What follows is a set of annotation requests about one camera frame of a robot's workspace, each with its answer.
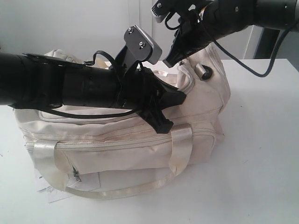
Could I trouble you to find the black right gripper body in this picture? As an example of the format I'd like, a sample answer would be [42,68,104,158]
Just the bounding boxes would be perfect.
[171,4,234,56]

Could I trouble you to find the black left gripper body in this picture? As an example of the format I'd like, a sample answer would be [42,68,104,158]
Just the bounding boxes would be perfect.
[112,66,159,126]

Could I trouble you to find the cream fabric duffel bag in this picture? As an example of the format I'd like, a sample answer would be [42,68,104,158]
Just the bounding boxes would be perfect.
[14,45,231,200]

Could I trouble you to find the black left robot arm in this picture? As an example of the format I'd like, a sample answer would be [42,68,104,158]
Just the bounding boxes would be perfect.
[0,51,186,133]

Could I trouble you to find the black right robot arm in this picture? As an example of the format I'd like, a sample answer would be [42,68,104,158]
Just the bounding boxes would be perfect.
[161,0,299,68]

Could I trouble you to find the white paper hang tag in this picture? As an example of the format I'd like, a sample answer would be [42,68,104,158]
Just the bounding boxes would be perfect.
[35,172,101,204]

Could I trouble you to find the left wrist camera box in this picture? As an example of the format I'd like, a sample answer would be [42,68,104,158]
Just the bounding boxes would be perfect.
[115,25,162,69]

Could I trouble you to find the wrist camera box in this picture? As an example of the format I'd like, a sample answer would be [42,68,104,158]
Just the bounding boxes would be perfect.
[115,25,162,69]
[151,0,206,24]

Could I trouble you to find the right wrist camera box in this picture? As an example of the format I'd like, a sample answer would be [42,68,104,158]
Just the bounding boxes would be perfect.
[151,0,206,24]

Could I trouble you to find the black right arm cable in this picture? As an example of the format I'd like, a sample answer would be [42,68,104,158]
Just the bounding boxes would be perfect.
[164,11,295,78]

